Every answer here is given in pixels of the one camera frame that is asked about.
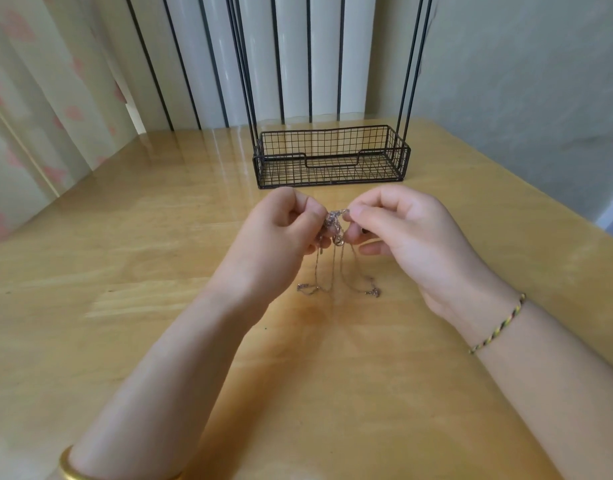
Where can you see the gold bangle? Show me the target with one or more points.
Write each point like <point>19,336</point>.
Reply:
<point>72,467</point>

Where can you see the person's left hand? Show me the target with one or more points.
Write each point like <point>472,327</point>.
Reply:
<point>266,250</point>

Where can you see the person's right hand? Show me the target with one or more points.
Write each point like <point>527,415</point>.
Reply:
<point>426,245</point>

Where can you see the person's left forearm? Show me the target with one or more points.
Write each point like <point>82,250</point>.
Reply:
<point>152,400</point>

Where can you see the pink floral curtain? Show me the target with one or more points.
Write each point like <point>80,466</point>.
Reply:
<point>37,105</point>

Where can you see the white black-striped curtain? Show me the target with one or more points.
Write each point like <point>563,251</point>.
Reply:
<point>212,60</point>

